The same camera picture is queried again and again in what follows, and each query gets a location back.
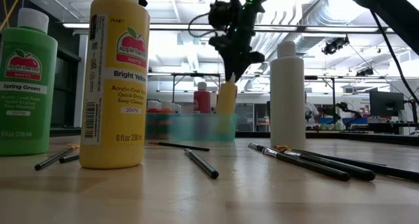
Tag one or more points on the large golden yellow paint bottle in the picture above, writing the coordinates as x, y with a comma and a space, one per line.
226, 99

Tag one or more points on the long ceiling light strip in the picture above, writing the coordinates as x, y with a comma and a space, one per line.
173, 26

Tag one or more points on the small orange paint bottle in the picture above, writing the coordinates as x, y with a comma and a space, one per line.
166, 106

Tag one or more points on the large pink-red paint bottle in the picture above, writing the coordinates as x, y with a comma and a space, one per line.
202, 101

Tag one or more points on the large bright yellow paint bottle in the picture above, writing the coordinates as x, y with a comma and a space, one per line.
114, 125

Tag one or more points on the black ceiling spotlight cluster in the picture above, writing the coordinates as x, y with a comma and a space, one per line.
334, 46
365, 72

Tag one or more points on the thin brown paintbrush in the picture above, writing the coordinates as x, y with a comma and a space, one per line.
69, 158

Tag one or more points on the black metal frame stand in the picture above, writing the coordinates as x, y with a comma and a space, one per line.
196, 74
333, 103

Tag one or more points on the large white paint bottle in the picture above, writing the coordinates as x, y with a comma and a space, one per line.
288, 103

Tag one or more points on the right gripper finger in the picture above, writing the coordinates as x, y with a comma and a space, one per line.
256, 57
237, 65

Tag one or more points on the translucent green plastic bin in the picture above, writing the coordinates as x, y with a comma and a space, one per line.
196, 129

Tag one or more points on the background black robot arm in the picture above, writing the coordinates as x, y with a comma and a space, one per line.
343, 106

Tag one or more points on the orange-bristle paintbrush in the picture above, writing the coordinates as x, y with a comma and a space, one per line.
54, 158

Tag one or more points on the blue background crate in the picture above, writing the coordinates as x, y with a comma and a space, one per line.
357, 120

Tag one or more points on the large green paint bottle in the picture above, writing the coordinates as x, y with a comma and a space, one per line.
26, 119

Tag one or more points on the black computer monitor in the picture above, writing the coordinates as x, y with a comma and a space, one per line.
386, 103

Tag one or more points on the person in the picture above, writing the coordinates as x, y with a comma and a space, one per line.
311, 114

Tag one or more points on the silver ventilation duct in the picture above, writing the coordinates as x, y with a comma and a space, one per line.
320, 14

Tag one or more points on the small mauve paint bottle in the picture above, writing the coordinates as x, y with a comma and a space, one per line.
177, 108

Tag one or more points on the small red paint bottle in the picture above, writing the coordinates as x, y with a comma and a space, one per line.
153, 105

